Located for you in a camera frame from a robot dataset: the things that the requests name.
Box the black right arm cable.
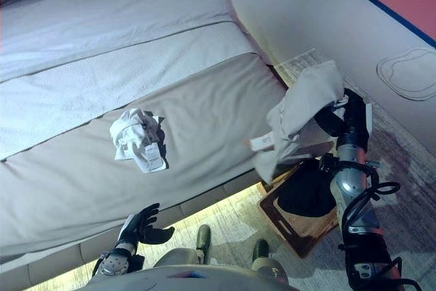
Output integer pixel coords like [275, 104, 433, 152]
[339, 159, 423, 291]

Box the silver right robot leg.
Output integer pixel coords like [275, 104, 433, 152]
[251, 239, 290, 285]

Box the beige garment with tag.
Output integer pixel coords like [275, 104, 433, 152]
[243, 59, 350, 185]

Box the white duvet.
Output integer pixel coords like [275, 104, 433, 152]
[0, 0, 239, 84]

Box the brown wicker laundry basket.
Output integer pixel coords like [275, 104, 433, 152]
[258, 161, 341, 260]

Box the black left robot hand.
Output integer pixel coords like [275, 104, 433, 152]
[117, 202, 176, 246]

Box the grey robot torso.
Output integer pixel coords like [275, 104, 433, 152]
[81, 265, 300, 291]

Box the small white floor mat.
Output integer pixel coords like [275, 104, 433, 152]
[376, 48, 436, 101]

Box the white textured blanket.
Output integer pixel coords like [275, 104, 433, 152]
[0, 20, 270, 162]

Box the grey striped area rug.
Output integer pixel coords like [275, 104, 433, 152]
[33, 48, 436, 291]

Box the white garment with label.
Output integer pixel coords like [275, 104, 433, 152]
[109, 108, 170, 173]

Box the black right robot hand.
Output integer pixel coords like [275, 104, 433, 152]
[313, 88, 374, 142]

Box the black garment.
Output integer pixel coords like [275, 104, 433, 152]
[277, 161, 338, 219]

